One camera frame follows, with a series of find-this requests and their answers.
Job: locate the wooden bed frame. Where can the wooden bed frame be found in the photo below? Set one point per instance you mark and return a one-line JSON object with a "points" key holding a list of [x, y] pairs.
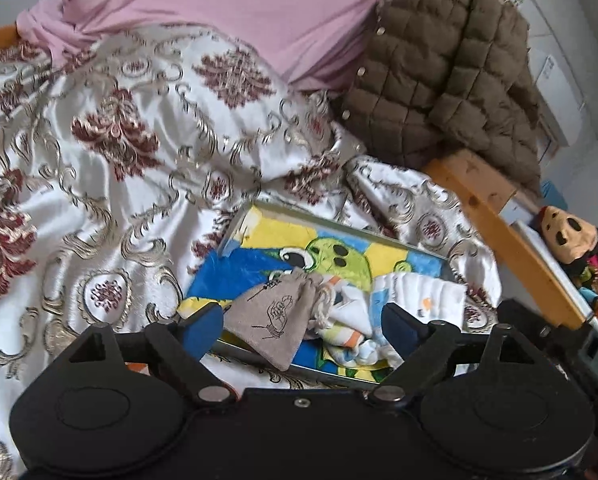
{"points": [[479, 190]]}

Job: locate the orange cloth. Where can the orange cloth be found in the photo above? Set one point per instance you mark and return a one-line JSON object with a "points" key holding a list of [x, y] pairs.
{"points": [[136, 367]]}

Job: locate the plush doll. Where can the plush doll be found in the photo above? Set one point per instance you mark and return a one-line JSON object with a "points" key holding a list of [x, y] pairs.
{"points": [[559, 230]]}

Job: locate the white gauze cloth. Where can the white gauze cloth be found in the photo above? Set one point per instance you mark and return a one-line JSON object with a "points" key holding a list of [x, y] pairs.
{"points": [[419, 292]]}

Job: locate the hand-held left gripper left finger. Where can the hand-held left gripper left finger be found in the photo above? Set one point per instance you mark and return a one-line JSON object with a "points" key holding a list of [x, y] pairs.
{"points": [[206, 330]]}

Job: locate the brown puffer jacket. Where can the brown puffer jacket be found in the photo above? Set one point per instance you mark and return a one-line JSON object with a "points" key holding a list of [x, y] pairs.
{"points": [[429, 85]]}

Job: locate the white air conditioner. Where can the white air conditioner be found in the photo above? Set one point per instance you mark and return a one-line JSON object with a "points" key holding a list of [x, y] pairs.
{"points": [[564, 100]]}

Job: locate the pink bedsheet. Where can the pink bedsheet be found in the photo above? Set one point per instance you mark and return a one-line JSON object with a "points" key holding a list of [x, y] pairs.
{"points": [[254, 10]]}

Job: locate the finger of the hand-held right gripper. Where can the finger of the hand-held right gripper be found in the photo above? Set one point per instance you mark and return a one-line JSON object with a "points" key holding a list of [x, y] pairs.
{"points": [[519, 312]]}

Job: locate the striped baby cloth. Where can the striped baby cloth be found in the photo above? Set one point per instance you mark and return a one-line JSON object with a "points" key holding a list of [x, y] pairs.
{"points": [[354, 345]]}

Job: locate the cartoon frog towel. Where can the cartoon frog towel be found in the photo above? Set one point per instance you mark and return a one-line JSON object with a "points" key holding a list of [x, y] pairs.
{"points": [[329, 255]]}

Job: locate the teal cloth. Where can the teal cloth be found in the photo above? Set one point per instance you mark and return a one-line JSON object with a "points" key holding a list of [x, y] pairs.
{"points": [[550, 192]]}

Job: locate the patterned satin quilt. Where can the patterned satin quilt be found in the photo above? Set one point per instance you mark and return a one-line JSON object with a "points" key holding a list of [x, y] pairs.
{"points": [[129, 185]]}

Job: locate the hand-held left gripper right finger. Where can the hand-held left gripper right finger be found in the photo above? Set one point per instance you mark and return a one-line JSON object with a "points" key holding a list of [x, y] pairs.
{"points": [[396, 327]]}

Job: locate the colourful cartoon picture tray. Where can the colourful cartoon picture tray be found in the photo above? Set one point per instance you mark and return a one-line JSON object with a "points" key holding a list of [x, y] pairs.
{"points": [[309, 370]]}

